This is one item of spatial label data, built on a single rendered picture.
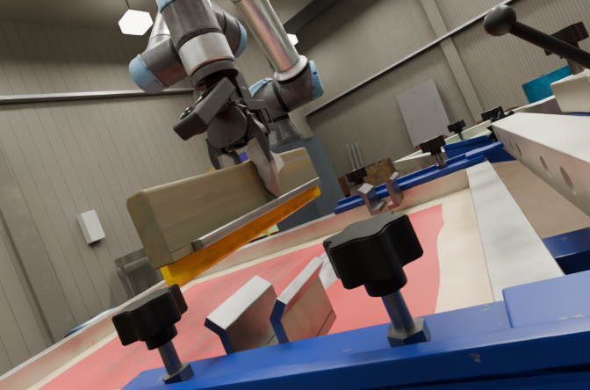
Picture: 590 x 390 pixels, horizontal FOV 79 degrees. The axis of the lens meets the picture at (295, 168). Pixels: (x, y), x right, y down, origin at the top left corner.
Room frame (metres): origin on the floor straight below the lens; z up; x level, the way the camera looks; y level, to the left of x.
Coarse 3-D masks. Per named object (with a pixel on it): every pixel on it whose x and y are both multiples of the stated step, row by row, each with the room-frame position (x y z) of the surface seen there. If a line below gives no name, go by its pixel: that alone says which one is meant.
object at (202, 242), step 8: (304, 184) 0.60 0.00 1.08; (312, 184) 0.62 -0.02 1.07; (288, 192) 0.54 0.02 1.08; (296, 192) 0.56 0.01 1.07; (272, 200) 0.51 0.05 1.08; (280, 200) 0.51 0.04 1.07; (256, 208) 0.47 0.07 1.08; (264, 208) 0.47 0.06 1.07; (272, 208) 0.48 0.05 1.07; (248, 216) 0.43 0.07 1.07; (256, 216) 0.45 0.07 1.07; (232, 224) 0.40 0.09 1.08; (240, 224) 0.41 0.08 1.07; (216, 232) 0.37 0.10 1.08; (224, 232) 0.38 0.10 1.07; (232, 232) 0.40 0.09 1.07; (200, 240) 0.35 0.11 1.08; (208, 240) 0.36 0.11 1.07; (216, 240) 0.37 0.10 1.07; (200, 248) 0.35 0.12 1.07
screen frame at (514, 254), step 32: (416, 192) 0.68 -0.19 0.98; (448, 192) 0.65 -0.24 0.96; (480, 192) 0.43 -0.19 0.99; (320, 224) 0.77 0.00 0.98; (480, 224) 0.32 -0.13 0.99; (512, 224) 0.29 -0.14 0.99; (256, 256) 0.85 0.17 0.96; (512, 256) 0.24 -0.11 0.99; (544, 256) 0.22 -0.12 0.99; (160, 288) 0.85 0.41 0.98; (96, 320) 0.73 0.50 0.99; (64, 352) 0.64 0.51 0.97; (0, 384) 0.55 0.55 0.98; (32, 384) 0.58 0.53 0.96
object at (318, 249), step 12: (408, 216) 0.62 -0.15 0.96; (420, 216) 0.59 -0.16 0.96; (432, 216) 0.56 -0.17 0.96; (420, 228) 0.52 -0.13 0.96; (432, 228) 0.49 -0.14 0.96; (420, 240) 0.47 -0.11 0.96; (432, 240) 0.45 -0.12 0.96; (300, 252) 0.71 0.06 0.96; (312, 252) 0.67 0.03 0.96; (264, 264) 0.74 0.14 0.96; (300, 264) 0.61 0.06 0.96; (228, 276) 0.79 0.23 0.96; (288, 276) 0.57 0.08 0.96; (192, 288) 0.83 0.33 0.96; (204, 288) 0.77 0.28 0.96; (276, 288) 0.53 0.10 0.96
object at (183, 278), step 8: (304, 200) 0.63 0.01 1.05; (288, 208) 0.57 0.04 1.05; (296, 208) 0.59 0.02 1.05; (280, 216) 0.54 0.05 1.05; (264, 224) 0.50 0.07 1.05; (272, 224) 0.51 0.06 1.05; (256, 232) 0.47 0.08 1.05; (240, 240) 0.44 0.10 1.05; (248, 240) 0.45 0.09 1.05; (224, 248) 0.41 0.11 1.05; (232, 248) 0.42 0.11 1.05; (216, 256) 0.39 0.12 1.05; (224, 256) 0.41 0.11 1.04; (200, 264) 0.37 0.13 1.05; (208, 264) 0.38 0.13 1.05; (184, 272) 0.35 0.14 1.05; (192, 272) 0.36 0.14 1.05; (200, 272) 0.37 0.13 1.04; (176, 280) 0.34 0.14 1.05; (184, 280) 0.35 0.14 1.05
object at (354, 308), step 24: (408, 264) 0.40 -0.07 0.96; (432, 264) 0.37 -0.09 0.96; (336, 288) 0.43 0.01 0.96; (360, 288) 0.39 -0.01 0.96; (408, 288) 0.34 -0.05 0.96; (432, 288) 0.32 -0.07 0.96; (336, 312) 0.36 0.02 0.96; (360, 312) 0.34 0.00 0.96; (384, 312) 0.32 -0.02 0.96; (432, 312) 0.28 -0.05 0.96; (96, 360) 0.57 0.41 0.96; (192, 360) 0.40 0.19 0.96; (48, 384) 0.55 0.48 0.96; (72, 384) 0.50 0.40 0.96; (96, 384) 0.46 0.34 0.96; (120, 384) 0.42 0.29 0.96
